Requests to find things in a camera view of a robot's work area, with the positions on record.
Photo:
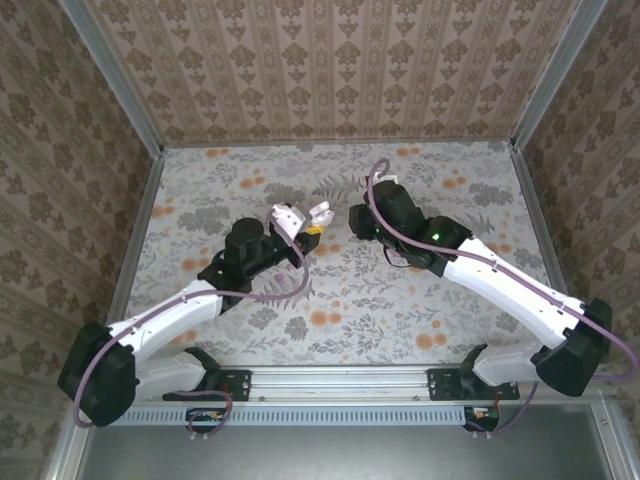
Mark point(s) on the white charging case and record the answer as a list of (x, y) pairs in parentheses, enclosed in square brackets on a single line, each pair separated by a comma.
[(320, 212)]

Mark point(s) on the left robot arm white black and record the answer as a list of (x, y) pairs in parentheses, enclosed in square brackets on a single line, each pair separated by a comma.
[(165, 310)]

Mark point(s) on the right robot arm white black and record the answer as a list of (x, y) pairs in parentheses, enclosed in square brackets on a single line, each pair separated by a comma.
[(510, 295)]

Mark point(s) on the floral table cloth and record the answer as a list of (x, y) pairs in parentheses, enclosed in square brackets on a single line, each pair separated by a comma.
[(350, 325)]

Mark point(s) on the grey metal panel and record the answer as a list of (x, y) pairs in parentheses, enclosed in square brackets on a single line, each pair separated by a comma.
[(350, 455)]

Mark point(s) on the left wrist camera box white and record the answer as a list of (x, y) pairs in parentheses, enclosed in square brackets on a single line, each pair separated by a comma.
[(287, 220)]

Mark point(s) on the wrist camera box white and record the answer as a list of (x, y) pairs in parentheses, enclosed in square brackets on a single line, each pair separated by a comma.
[(391, 177), (287, 220)]

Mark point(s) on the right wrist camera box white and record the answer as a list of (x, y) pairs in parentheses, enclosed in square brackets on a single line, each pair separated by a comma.
[(391, 177)]

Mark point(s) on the aluminium side rail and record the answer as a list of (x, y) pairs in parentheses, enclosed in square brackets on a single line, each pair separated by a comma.
[(530, 200), (146, 200)]

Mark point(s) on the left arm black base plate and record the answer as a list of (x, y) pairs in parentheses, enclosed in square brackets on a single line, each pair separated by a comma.
[(240, 385)]

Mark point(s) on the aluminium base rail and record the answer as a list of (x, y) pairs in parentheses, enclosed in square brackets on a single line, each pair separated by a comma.
[(340, 382)]

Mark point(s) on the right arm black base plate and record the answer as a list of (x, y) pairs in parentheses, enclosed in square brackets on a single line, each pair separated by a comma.
[(440, 385)]

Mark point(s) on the aluminium frame post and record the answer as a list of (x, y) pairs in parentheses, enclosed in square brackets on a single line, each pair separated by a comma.
[(555, 75), (114, 75)]

